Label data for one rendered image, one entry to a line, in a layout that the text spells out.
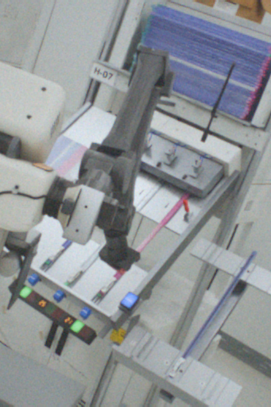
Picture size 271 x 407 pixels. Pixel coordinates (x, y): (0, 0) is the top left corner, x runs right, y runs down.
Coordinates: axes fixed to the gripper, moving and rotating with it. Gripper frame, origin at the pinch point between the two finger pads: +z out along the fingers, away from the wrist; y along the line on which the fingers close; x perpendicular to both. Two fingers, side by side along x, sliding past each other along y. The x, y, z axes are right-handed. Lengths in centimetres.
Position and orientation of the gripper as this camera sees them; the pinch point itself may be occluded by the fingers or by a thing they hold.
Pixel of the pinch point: (122, 272)
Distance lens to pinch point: 188.7
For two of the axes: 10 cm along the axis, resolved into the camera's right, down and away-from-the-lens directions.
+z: 1.0, 6.4, 7.6
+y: -8.0, -4.0, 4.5
